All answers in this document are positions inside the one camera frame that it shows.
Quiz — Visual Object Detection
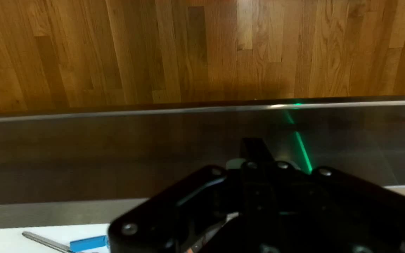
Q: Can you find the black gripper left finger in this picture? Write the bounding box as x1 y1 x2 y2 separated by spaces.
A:
107 136 262 253

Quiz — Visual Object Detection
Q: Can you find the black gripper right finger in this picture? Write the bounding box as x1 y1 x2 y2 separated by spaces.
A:
258 137 405 253

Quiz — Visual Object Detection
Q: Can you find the blue plastic piece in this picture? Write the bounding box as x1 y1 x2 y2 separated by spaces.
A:
69 234 111 253

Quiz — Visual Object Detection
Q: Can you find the thin metal rod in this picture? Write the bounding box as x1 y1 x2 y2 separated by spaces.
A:
21 228 75 253

